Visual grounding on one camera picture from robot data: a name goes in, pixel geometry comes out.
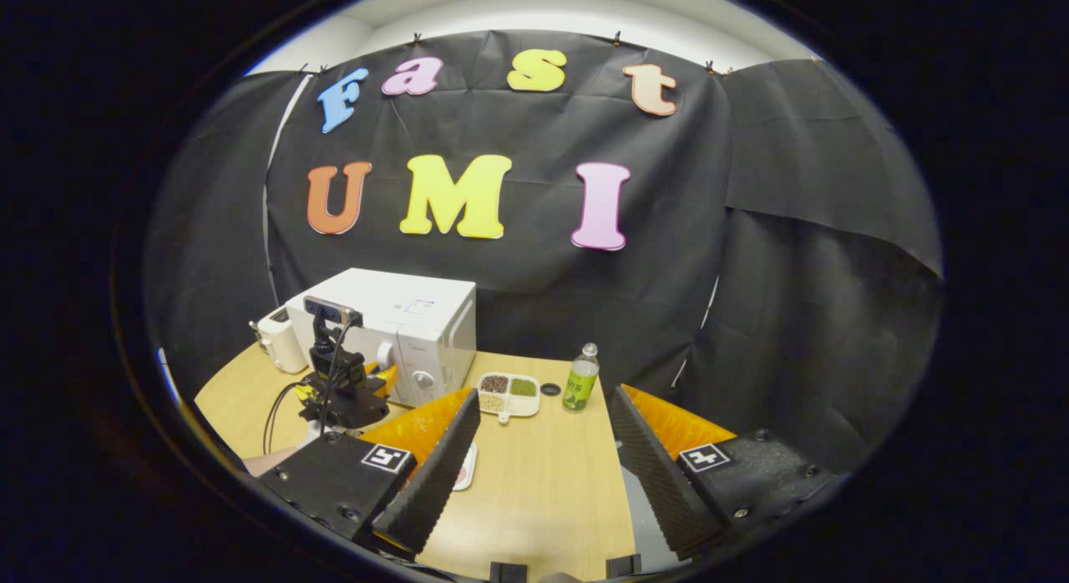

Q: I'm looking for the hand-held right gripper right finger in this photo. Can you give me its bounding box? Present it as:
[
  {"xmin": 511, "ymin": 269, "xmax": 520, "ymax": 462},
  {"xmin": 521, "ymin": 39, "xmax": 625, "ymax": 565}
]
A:
[{"xmin": 610, "ymin": 384, "xmax": 840, "ymax": 560}]

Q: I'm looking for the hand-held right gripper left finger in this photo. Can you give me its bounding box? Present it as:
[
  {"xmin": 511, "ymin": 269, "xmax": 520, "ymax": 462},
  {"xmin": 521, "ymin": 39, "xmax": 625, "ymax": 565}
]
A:
[{"xmin": 257, "ymin": 388, "xmax": 483, "ymax": 559}]

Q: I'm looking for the white plate of red food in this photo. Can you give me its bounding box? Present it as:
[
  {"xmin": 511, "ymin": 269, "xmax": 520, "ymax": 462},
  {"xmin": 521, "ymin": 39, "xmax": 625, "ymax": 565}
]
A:
[{"xmin": 451, "ymin": 443, "xmax": 479, "ymax": 492}]

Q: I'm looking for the white microwave oven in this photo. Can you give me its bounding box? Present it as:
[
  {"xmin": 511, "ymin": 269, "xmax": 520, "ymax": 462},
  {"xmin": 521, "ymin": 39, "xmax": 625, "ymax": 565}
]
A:
[{"xmin": 286, "ymin": 268, "xmax": 477, "ymax": 408}]

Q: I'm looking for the white toaster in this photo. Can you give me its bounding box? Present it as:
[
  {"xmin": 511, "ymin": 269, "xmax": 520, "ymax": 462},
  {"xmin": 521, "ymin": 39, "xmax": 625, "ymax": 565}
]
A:
[{"xmin": 255, "ymin": 307, "xmax": 308, "ymax": 375}]

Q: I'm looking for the divided white plate of beans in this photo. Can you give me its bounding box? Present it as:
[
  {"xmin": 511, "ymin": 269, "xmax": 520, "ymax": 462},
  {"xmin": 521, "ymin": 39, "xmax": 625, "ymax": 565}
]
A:
[{"xmin": 476, "ymin": 373, "xmax": 542, "ymax": 425}]

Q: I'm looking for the green drink bottle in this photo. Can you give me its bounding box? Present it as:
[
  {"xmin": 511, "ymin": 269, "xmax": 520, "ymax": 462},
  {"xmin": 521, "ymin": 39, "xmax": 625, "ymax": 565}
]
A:
[{"xmin": 562, "ymin": 342, "xmax": 600, "ymax": 413}]

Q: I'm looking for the black backdrop cloth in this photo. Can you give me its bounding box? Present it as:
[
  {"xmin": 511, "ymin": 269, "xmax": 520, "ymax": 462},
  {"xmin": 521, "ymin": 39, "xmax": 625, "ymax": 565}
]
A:
[{"xmin": 142, "ymin": 29, "xmax": 945, "ymax": 475}]

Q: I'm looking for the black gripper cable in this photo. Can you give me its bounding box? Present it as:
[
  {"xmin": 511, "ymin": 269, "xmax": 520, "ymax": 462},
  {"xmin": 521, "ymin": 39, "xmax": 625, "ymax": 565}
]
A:
[{"xmin": 263, "ymin": 381, "xmax": 317, "ymax": 455}]

